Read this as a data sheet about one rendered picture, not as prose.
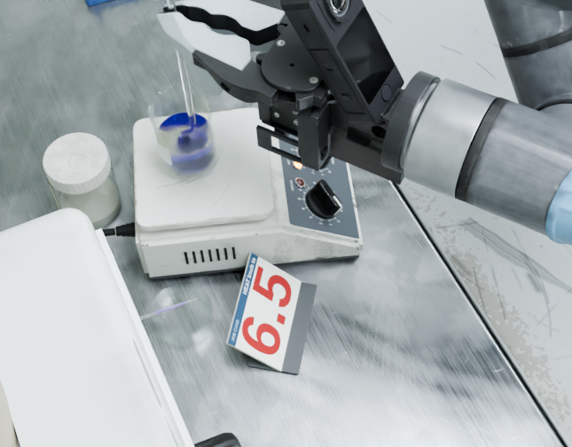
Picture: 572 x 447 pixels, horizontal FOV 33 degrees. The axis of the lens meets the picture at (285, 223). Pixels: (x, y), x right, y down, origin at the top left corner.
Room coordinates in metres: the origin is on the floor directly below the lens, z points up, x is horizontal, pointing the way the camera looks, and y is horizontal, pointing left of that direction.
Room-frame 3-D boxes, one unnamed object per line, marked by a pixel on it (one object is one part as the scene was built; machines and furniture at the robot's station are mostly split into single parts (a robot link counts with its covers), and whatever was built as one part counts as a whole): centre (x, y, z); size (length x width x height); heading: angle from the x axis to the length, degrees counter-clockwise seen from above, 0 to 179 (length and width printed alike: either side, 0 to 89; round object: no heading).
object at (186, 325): (0.40, 0.09, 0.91); 0.06 x 0.06 x 0.02
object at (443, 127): (0.41, -0.12, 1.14); 0.08 x 0.05 x 0.08; 149
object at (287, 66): (0.45, -0.04, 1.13); 0.12 x 0.08 x 0.09; 59
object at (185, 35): (0.49, 0.05, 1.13); 0.09 x 0.03 x 0.06; 60
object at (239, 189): (0.51, 0.07, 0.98); 0.12 x 0.12 x 0.01; 4
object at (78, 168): (0.53, 0.19, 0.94); 0.06 x 0.06 x 0.08
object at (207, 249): (0.51, 0.05, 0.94); 0.22 x 0.13 x 0.08; 94
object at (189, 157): (0.52, 0.08, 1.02); 0.06 x 0.05 x 0.08; 161
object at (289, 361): (0.39, 0.01, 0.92); 0.09 x 0.06 x 0.04; 166
